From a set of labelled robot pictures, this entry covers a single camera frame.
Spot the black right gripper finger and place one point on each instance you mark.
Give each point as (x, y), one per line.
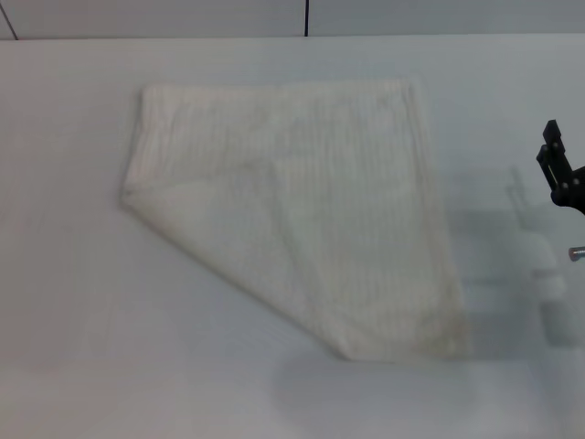
(547, 167)
(554, 132)

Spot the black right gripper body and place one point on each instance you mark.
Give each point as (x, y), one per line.
(574, 194)

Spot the white ribbed towel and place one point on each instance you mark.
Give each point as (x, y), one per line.
(297, 192)

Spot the silver metal cylindrical part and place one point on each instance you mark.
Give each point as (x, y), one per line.
(577, 254)

